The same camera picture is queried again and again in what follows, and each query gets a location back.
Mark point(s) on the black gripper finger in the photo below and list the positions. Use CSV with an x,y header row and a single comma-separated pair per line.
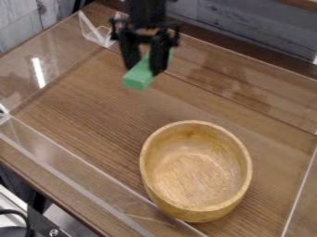
x,y
159,52
128,44

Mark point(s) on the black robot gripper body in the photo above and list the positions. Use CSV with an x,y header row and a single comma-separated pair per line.
x,y
146,15

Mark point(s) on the green rectangular block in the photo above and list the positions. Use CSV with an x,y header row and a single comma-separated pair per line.
x,y
139,76

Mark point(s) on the brown wooden bowl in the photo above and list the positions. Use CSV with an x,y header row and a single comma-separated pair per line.
x,y
197,170

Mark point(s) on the clear acrylic tray enclosure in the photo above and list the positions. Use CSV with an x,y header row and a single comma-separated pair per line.
x,y
73,127

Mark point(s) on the black metal bracket with screw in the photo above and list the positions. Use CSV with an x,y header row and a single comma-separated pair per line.
x,y
41,226

